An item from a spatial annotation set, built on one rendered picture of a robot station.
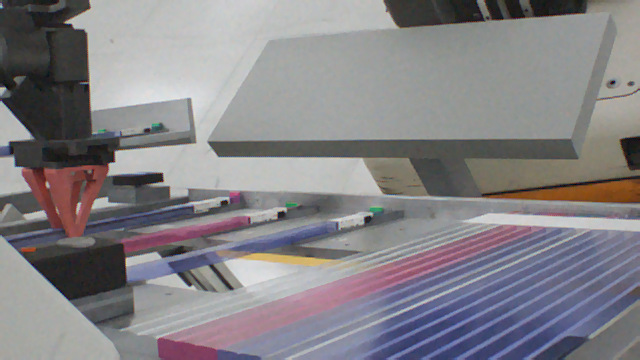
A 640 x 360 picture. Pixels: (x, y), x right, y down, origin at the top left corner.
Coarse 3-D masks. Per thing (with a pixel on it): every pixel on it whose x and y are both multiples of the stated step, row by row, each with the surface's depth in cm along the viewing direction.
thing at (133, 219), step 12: (192, 204) 103; (120, 216) 95; (132, 216) 96; (144, 216) 97; (156, 216) 99; (168, 216) 100; (180, 216) 101; (48, 228) 88; (60, 228) 88; (96, 228) 92; (108, 228) 93; (120, 228) 95; (12, 240) 83; (24, 240) 85; (36, 240) 86; (48, 240) 87
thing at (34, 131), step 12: (24, 84) 61; (0, 96) 61; (12, 96) 60; (24, 96) 61; (36, 96) 62; (12, 108) 61; (24, 108) 61; (36, 108) 62; (48, 108) 62; (24, 120) 61; (36, 120) 62; (48, 120) 62; (60, 120) 63; (36, 132) 62; (48, 132) 62
